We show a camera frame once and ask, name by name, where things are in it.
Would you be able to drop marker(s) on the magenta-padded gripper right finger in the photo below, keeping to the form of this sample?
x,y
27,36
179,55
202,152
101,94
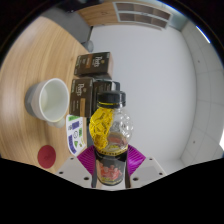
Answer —
x,y
146,170

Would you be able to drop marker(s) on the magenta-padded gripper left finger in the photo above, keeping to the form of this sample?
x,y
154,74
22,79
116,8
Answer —
x,y
76,170

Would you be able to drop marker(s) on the clear drink bottle black cap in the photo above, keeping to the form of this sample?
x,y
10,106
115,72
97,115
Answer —
x,y
111,133

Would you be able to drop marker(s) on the flat round red coaster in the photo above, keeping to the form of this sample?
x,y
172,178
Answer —
x,y
46,156

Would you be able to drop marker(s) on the white green purple leaflet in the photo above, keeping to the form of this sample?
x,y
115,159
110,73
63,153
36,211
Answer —
x,y
76,135

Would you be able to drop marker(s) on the large dark brown carton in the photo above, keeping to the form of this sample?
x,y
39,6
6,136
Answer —
x,y
81,96

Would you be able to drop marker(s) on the white grey mug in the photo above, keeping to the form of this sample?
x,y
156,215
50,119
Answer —
x,y
51,100

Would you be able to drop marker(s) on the small dark brown carton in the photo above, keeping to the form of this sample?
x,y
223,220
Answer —
x,y
93,64

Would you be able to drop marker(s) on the grey waste bin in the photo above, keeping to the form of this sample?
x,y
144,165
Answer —
x,y
88,46

